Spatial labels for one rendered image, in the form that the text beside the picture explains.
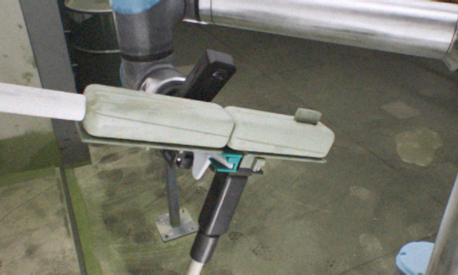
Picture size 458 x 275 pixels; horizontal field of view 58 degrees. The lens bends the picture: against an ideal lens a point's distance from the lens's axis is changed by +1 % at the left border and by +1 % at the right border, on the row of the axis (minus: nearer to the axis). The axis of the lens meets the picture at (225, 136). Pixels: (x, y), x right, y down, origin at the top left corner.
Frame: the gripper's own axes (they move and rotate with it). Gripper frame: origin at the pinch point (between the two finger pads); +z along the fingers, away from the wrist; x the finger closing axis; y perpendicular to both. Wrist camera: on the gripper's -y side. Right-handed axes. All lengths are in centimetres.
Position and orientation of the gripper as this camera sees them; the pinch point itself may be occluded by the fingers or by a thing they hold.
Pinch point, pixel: (241, 156)
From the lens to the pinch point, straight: 48.4
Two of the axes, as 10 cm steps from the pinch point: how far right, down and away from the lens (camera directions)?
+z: 4.6, 4.5, -7.7
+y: -3.4, 8.9, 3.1
